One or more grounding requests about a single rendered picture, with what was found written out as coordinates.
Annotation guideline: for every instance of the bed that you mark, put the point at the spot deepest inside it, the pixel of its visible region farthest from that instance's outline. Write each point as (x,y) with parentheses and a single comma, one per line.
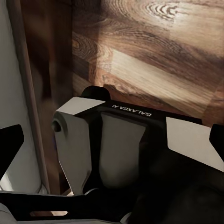
(35,81)

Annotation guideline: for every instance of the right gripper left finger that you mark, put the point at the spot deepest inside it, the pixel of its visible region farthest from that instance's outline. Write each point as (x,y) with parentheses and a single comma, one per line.
(11,140)

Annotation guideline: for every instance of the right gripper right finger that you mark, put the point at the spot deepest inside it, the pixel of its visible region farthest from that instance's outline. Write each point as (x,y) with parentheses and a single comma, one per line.
(217,139)

